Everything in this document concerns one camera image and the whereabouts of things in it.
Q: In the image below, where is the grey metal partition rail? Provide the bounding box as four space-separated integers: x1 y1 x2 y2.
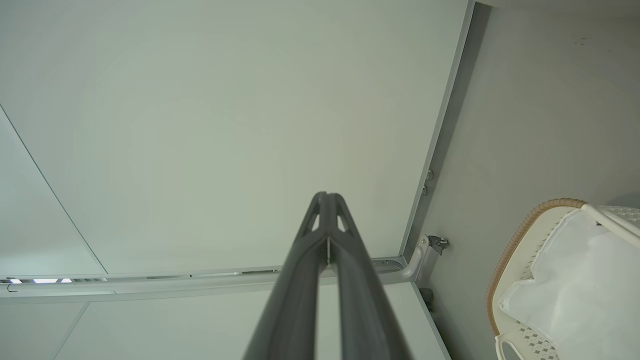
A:
399 0 477 258

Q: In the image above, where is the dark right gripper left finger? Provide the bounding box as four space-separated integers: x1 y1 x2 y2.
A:
242 192 329 360

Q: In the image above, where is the white laundry basket brown rim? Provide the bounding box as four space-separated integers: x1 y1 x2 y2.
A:
486 198 640 360

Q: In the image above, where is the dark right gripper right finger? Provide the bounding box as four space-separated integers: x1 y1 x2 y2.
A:
328 192 414 360

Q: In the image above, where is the white translucent cloth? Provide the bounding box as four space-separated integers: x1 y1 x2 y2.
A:
497 207 640 360

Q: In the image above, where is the small black caster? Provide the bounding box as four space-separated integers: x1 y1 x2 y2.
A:
427 235 450 256

